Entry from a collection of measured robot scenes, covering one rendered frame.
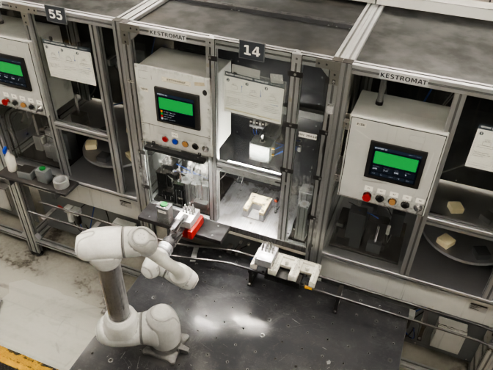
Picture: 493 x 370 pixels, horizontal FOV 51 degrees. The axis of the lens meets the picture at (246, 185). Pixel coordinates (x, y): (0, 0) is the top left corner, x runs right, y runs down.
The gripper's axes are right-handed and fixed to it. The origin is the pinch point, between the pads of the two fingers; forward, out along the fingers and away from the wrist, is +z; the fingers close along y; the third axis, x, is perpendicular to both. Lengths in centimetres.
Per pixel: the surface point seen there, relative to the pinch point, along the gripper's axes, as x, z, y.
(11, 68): 110, 14, 66
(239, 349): -52, -45, -31
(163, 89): 14, 15, 73
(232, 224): -22.5, 17.6, -9.0
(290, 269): -63, 2, -15
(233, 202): -15.5, 35.5, -9.2
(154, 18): 26, 33, 101
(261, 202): -33.8, 34.8, -2.6
